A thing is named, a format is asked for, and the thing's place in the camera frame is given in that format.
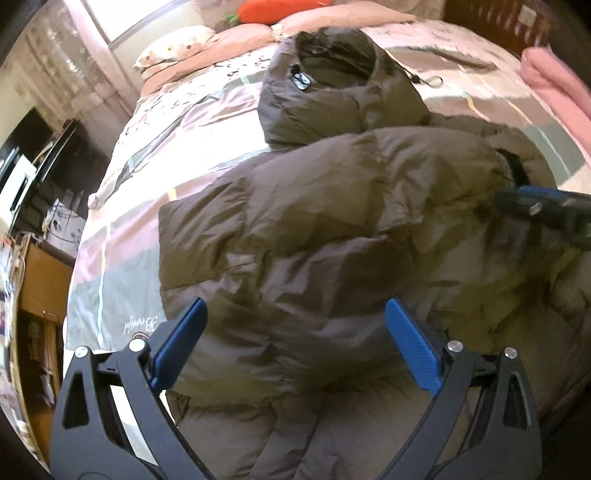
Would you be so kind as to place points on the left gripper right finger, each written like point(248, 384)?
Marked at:
point(503, 440)

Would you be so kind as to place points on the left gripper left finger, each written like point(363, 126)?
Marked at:
point(88, 440)

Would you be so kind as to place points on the brown puffer jacket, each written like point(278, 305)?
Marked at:
point(363, 195)

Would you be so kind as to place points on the pink folded blanket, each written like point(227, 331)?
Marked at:
point(561, 88)

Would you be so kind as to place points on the wooden cabinet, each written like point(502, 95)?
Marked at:
point(39, 284)

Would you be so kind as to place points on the dark wooden headboard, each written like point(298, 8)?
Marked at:
point(514, 25)

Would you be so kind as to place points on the black desk with monitor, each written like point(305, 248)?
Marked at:
point(47, 178)

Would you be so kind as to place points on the pink pillow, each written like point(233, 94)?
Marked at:
point(245, 38)

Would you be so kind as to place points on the striped pastel bed sheet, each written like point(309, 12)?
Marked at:
point(185, 136)

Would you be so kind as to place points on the orange carrot plush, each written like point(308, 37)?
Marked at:
point(269, 12)

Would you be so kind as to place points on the white polka dot pillow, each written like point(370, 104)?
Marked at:
point(176, 45)

